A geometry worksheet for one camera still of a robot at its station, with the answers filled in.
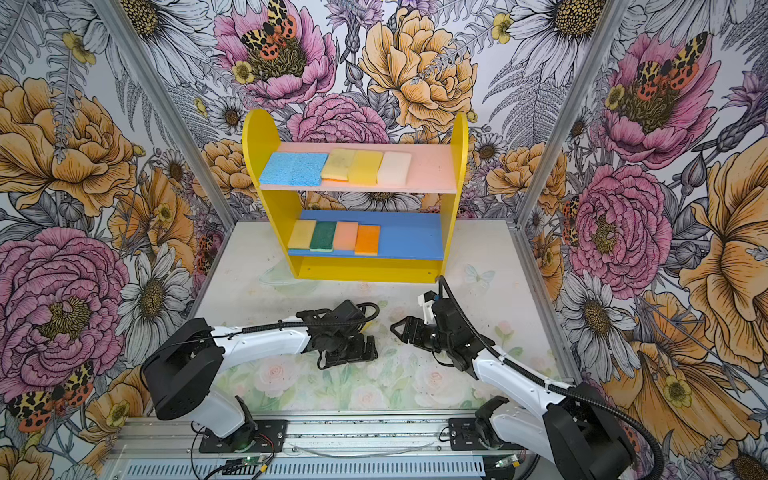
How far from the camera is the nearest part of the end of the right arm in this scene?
2.05ft

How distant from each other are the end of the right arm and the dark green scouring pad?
336 millimetres

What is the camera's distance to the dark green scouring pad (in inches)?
37.7
